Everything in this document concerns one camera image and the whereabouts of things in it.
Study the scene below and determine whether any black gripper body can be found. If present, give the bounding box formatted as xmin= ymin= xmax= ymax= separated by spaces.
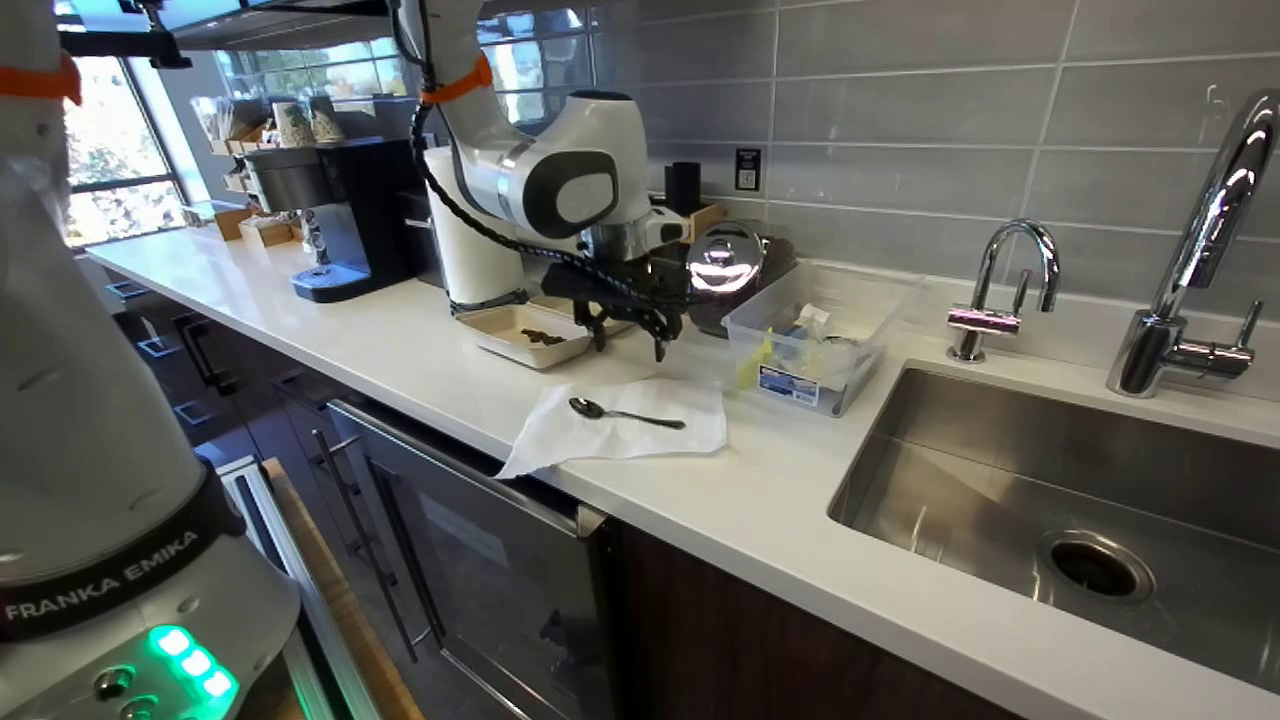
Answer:
xmin=537 ymin=245 xmax=696 ymax=337

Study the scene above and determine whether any white paper napkin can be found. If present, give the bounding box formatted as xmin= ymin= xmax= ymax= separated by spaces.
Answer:
xmin=491 ymin=370 xmax=733 ymax=484

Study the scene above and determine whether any white tray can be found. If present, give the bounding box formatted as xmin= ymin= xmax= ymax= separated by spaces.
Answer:
xmin=471 ymin=299 xmax=633 ymax=376

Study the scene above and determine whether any metal spoon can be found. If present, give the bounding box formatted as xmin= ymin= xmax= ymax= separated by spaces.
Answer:
xmin=567 ymin=392 xmax=686 ymax=434

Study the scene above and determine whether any yellow sponge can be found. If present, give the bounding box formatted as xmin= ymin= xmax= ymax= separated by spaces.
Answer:
xmin=733 ymin=331 xmax=779 ymax=401

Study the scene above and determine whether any beige empty tray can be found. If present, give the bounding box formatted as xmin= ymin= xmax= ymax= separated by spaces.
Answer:
xmin=451 ymin=294 xmax=548 ymax=331

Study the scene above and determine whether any wooden organizer shelf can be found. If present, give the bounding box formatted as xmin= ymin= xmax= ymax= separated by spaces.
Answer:
xmin=646 ymin=197 xmax=733 ymax=252

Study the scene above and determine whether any glass jar with metal lid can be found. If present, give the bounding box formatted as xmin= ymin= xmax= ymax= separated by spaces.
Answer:
xmin=683 ymin=224 xmax=799 ymax=340

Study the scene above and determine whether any clear plastic container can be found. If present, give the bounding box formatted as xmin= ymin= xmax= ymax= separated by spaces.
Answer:
xmin=720 ymin=262 xmax=913 ymax=420

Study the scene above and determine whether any black coffee machine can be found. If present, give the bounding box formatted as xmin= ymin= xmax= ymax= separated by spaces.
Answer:
xmin=238 ymin=132 xmax=436 ymax=308

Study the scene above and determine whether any steel dishwasher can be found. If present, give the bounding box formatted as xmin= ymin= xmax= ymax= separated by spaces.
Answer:
xmin=322 ymin=397 xmax=619 ymax=720

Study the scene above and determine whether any small chrome faucet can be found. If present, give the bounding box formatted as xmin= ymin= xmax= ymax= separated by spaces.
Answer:
xmin=942 ymin=214 xmax=1068 ymax=367

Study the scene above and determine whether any wooden plank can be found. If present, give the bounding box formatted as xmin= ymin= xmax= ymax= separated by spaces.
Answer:
xmin=260 ymin=454 xmax=426 ymax=720

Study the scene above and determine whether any steel sink basin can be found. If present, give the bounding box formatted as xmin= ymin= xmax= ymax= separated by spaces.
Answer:
xmin=822 ymin=358 xmax=1280 ymax=695

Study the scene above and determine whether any large chrome faucet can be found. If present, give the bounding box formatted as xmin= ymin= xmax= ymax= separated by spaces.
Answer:
xmin=1109 ymin=86 xmax=1280 ymax=401

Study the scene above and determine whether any orange cable strap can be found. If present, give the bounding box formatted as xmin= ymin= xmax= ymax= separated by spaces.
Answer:
xmin=0 ymin=55 xmax=87 ymax=108
xmin=419 ymin=52 xmax=501 ymax=111

